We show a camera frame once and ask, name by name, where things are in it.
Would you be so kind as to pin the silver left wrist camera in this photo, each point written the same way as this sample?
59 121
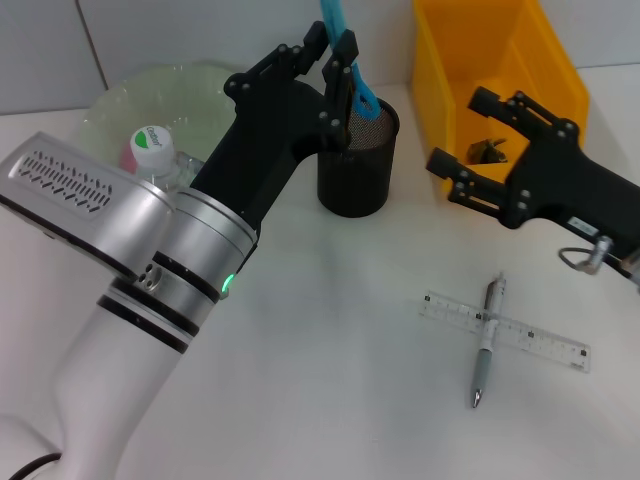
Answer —
85 200

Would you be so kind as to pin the clear bottle with green label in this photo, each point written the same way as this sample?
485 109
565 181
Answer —
155 150

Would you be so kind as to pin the green glass fruit plate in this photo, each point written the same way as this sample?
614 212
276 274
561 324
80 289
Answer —
175 95

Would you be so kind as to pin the blue scissors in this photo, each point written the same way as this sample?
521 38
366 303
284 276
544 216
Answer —
365 100

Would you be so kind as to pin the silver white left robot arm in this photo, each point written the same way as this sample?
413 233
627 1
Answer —
125 360

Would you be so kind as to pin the yellow plastic bin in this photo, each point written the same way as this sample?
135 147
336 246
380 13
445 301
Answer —
450 60

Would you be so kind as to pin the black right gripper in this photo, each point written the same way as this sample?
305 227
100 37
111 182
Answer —
565 185

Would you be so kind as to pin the black mesh pen holder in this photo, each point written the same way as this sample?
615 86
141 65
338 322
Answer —
360 185

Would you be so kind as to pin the pink peach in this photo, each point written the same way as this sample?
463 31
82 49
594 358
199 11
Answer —
127 157

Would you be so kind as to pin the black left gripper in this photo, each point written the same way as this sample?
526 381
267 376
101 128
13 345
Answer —
270 150

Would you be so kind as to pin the green plastic wrapper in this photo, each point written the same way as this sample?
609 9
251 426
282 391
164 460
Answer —
487 152

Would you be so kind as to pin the grey ballpoint pen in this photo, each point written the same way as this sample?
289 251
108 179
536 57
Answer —
482 365

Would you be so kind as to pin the transparent plastic ruler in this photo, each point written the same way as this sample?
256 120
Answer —
450 312

